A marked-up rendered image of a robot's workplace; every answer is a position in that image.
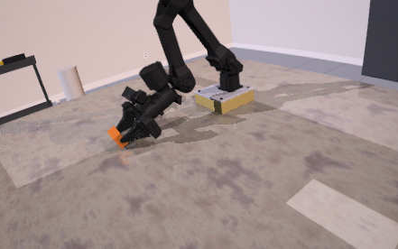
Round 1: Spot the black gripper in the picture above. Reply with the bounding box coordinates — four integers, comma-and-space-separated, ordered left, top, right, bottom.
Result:
116, 95, 165, 143

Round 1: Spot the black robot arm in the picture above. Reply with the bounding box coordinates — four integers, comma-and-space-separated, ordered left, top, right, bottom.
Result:
122, 0, 244, 109

